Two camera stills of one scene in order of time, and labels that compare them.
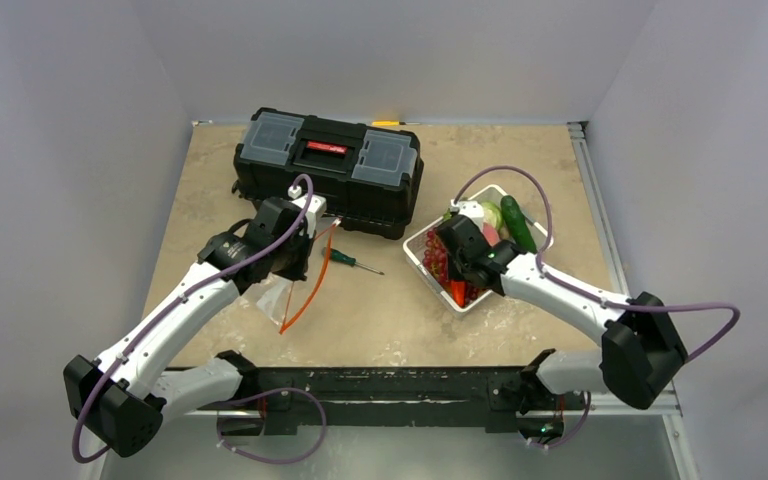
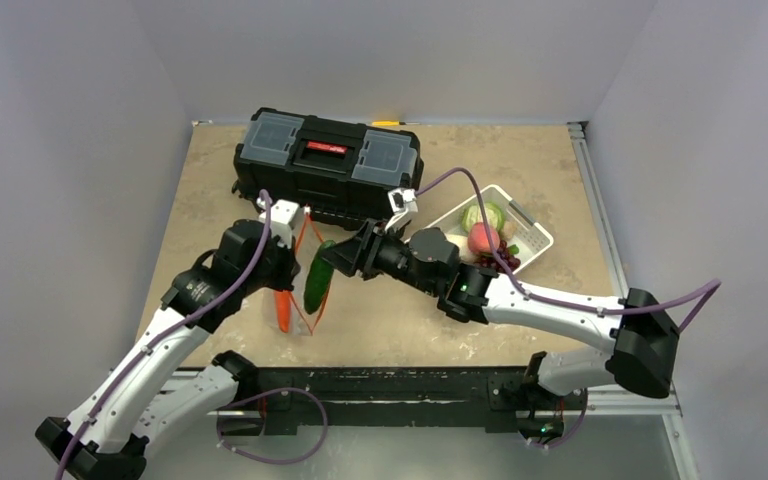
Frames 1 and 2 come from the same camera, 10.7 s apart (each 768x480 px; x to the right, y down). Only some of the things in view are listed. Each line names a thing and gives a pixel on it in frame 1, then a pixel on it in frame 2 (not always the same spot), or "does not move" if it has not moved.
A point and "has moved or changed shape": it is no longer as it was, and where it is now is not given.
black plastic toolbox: (366, 173) does not move
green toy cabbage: (493, 214) does not move
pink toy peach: (491, 234) does not move
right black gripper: (457, 266) to (367, 249)
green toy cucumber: (518, 224) to (318, 280)
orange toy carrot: (459, 292) has moved or changed shape
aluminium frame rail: (666, 404) does not move
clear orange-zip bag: (283, 300) has moved or changed shape
